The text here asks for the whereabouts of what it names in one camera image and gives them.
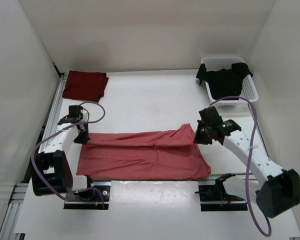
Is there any dark red t shirt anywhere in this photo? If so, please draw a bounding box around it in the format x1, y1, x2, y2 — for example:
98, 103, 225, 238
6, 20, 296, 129
62, 70, 109, 102

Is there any pink t shirt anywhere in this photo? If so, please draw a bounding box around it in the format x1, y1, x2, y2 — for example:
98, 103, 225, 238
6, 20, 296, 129
76, 123, 212, 181

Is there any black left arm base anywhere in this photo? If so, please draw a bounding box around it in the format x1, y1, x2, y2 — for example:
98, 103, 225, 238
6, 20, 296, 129
63, 179, 111, 210

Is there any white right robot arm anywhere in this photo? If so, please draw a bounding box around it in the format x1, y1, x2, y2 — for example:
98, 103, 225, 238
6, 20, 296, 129
194, 106, 300, 218

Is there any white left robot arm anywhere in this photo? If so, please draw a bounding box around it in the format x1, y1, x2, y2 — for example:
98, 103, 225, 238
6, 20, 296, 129
31, 105, 90, 196

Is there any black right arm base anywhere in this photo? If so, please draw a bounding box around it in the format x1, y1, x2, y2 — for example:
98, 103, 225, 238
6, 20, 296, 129
194, 173, 248, 212

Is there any black t shirt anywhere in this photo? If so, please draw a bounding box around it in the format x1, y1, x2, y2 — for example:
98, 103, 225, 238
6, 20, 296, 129
196, 62, 253, 100

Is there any white plastic laundry basket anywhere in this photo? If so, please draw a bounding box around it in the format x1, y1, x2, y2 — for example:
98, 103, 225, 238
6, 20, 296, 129
196, 56, 259, 108

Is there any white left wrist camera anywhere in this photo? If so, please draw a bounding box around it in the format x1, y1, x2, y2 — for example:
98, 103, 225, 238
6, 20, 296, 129
81, 108, 90, 122

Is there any aluminium left frame profile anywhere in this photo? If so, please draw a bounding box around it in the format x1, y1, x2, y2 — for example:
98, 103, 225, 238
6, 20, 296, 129
0, 72, 68, 240

